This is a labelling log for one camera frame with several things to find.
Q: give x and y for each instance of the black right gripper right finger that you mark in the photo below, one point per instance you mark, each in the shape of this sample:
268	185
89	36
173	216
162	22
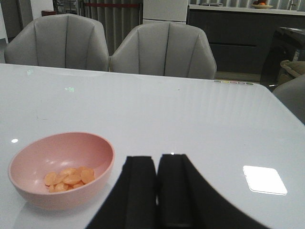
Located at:
188	201

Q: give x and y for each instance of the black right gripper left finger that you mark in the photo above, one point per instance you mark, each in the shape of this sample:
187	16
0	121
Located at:
131	203

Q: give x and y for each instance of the orange ham slices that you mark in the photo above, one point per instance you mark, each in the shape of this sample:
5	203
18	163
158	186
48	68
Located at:
68	179

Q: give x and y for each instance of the pink bowl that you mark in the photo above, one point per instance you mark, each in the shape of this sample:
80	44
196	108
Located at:
58	154

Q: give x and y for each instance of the coloured sticker strip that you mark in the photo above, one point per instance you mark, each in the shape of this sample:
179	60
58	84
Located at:
233	82

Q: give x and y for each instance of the grey chair at table end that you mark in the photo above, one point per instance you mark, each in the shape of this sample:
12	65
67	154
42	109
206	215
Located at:
292	95

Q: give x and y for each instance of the right grey upholstered chair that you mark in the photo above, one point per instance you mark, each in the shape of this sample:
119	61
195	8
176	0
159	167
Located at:
165	49

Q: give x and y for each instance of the grey upholstered chair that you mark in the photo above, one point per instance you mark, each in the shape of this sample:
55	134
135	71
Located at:
165	49
61	41

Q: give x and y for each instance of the beige sofa cushion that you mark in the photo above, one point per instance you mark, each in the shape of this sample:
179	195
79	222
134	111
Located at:
290	70

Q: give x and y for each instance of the dark kitchen counter cabinet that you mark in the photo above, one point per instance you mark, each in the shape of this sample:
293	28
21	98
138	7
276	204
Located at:
240	38

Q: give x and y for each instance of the left grey upholstered chair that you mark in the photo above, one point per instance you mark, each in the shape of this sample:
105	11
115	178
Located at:
61	41

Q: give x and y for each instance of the grey pleated curtain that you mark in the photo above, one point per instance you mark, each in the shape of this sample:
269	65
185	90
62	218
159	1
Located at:
118	17

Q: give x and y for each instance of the white refrigerator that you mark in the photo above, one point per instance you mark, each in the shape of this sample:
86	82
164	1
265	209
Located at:
165	10

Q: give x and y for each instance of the fruit plate on counter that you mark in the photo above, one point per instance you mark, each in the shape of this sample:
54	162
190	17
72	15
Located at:
261	4

